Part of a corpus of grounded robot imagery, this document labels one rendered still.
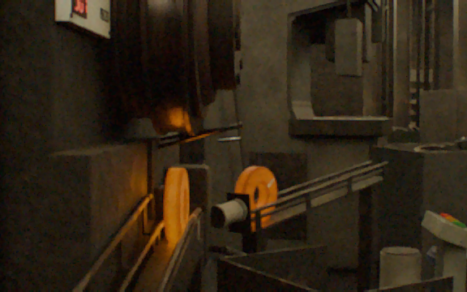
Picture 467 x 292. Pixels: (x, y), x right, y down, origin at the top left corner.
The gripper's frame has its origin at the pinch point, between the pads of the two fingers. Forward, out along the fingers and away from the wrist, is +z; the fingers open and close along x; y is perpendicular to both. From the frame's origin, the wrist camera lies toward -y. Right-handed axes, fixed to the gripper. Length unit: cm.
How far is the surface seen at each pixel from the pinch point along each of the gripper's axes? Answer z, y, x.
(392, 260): 26.5, -14.4, -1.6
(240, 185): 19, -64, -21
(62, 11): -6, -97, -106
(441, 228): 12.4, -5.1, -4.3
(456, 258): 19.7, 4.2, 2.0
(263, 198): 21, -57, -13
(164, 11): -12, -88, -82
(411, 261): 24.6, -9.1, -2.4
